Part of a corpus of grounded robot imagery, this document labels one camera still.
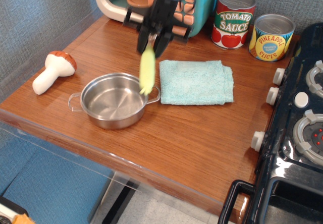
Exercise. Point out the black tray with orange item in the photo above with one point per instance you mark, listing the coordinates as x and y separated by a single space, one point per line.
13 213

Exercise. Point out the pineapple slices can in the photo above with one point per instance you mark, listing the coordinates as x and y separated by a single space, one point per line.
271 37

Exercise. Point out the light teal cloth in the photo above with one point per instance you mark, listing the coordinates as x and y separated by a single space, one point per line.
195 83

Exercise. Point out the dark blue toy stove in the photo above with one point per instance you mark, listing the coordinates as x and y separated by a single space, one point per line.
288 185

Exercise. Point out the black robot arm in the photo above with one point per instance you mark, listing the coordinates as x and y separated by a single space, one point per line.
159 23

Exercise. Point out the toy microwave teal and cream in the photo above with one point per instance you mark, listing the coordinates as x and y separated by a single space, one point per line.
192 12

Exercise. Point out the white brown toy mushroom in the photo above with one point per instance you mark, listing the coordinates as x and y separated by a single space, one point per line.
57 64

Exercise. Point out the small stainless steel pan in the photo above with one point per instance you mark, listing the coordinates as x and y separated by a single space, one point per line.
112 101

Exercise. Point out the tomato sauce can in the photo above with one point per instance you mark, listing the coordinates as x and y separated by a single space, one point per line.
231 22

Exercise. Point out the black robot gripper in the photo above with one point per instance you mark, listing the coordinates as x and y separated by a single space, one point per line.
158 19

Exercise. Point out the yellow-green handled ice cream scoop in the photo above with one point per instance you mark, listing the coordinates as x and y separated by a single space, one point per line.
147 67

